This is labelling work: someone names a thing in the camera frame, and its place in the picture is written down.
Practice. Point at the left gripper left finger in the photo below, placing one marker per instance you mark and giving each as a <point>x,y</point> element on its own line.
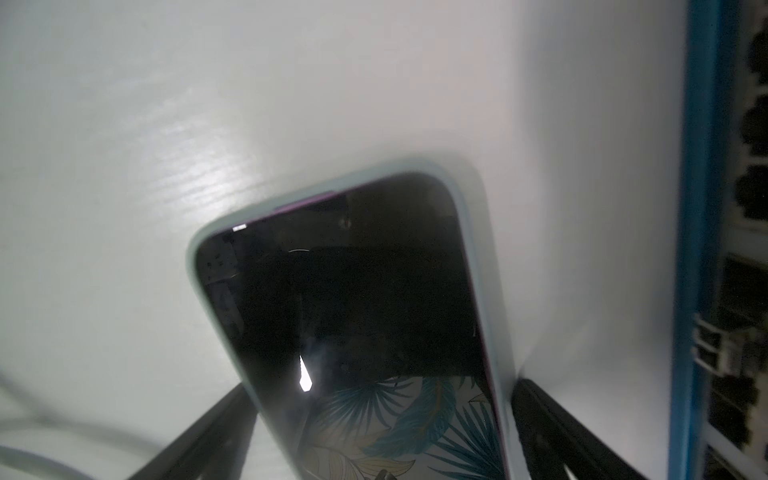
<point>214,447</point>

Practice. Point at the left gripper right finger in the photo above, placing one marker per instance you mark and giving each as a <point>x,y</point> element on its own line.
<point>556,445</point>

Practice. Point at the grey network switch box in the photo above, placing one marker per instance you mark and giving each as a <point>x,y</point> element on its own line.
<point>718,417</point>

